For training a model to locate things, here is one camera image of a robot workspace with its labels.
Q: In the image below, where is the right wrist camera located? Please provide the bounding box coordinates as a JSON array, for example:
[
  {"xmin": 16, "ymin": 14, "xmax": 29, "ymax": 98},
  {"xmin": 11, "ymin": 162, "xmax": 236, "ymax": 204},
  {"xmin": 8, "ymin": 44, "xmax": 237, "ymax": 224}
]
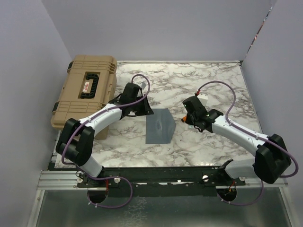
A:
[{"xmin": 195, "ymin": 91, "xmax": 208, "ymax": 106}]

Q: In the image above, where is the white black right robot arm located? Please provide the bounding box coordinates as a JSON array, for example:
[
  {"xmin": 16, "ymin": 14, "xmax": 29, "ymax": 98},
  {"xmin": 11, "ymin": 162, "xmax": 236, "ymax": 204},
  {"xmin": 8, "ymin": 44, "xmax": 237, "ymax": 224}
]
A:
[{"xmin": 182, "ymin": 96, "xmax": 291, "ymax": 185}]

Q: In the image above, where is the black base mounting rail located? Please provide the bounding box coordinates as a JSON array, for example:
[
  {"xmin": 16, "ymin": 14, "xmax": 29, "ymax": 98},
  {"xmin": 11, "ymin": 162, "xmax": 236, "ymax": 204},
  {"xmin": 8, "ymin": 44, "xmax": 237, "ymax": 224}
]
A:
[{"xmin": 47, "ymin": 165, "xmax": 247, "ymax": 198}]

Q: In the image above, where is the aluminium extrusion rail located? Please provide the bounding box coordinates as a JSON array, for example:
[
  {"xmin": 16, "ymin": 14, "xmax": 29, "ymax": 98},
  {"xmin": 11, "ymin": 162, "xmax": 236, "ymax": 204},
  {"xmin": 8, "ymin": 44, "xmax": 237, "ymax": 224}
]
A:
[{"xmin": 37, "ymin": 171, "xmax": 106, "ymax": 191}]

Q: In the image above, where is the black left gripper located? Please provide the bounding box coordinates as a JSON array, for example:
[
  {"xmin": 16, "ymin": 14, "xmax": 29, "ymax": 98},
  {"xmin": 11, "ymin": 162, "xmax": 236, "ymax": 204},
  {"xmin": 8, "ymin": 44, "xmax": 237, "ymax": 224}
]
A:
[{"xmin": 131, "ymin": 94, "xmax": 154, "ymax": 116}]

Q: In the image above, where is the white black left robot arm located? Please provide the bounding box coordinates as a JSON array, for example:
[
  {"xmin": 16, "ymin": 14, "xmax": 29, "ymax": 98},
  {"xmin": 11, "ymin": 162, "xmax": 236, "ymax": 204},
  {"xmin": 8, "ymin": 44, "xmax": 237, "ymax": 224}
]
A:
[{"xmin": 55, "ymin": 83, "xmax": 154, "ymax": 187}]

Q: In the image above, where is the tan plastic tool case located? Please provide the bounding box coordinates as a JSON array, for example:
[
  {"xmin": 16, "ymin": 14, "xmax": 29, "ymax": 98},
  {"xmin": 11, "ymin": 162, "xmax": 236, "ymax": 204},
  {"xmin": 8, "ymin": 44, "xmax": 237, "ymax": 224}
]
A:
[{"xmin": 51, "ymin": 55, "xmax": 117, "ymax": 130}]

